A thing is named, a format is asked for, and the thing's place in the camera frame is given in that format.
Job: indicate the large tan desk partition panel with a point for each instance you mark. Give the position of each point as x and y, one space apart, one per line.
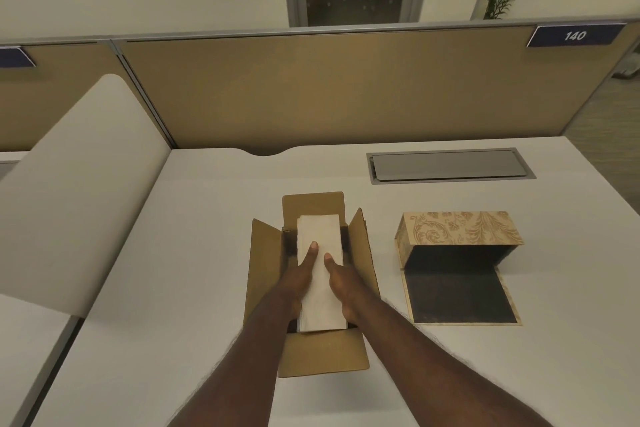
325 86

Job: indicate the green potted plant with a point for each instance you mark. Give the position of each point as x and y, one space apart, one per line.
500 1

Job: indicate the person's right hand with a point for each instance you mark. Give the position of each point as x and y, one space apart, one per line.
350 294

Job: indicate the brown cardboard box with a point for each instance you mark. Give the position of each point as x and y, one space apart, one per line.
267 261

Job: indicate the person's right forearm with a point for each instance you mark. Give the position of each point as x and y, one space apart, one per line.
440 371

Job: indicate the small tan desk partition panel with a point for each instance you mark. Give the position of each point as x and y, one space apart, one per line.
60 96

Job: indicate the white curved side divider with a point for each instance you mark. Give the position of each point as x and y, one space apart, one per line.
80 191

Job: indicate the person's left forearm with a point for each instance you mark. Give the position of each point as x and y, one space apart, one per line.
245 366

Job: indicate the white paper tissue stack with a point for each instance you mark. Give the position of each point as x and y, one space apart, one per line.
320 234

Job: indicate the person's left thumb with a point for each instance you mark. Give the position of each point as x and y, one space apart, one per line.
311 259

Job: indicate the beige floral patterned box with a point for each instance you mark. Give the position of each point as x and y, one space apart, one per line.
460 229

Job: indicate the person's right thumb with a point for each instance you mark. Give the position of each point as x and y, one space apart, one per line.
332 269

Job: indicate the blue partition number label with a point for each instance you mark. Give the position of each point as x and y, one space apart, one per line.
575 35
14 58

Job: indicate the person's left hand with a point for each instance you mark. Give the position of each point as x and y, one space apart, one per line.
292 286

